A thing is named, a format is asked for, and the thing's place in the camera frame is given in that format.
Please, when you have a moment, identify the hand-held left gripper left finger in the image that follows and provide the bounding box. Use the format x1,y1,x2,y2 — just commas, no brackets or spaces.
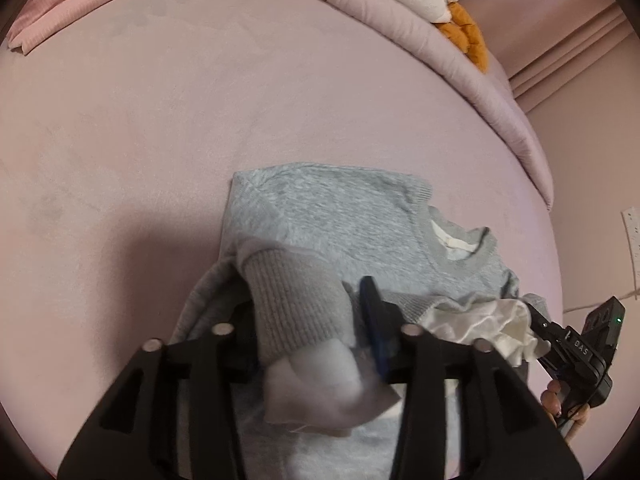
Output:
57,304,262,480

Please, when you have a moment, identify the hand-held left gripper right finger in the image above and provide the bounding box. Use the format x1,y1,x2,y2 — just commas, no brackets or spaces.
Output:
359,276,583,480

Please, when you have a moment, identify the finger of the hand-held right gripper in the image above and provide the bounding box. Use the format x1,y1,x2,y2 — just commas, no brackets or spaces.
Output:
527,306,556,347

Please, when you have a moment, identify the grey sweatshirt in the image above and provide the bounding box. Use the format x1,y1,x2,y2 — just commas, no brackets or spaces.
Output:
172,162,551,480

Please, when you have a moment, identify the person's right hand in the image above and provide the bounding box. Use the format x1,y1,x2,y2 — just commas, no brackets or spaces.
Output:
542,380,591,443

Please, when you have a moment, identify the pink bed blanket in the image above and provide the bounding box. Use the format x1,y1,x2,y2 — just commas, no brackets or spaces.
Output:
0,0,566,480

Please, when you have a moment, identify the pink quilt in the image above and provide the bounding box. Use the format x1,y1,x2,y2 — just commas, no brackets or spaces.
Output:
280,0,553,211

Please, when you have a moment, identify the orange plush cloth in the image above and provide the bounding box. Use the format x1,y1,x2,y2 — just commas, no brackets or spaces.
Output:
432,2,488,73

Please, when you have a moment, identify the pink curtain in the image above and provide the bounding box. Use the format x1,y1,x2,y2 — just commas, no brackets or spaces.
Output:
460,0,631,111

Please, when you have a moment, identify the pink folded cloth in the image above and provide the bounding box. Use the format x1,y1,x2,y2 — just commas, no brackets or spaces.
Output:
7,0,166,56

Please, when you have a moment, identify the white cable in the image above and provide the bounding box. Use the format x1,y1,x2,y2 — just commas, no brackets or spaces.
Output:
562,287,640,313

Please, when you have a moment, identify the white wall socket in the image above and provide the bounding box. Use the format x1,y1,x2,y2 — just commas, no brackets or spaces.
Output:
621,207,640,261

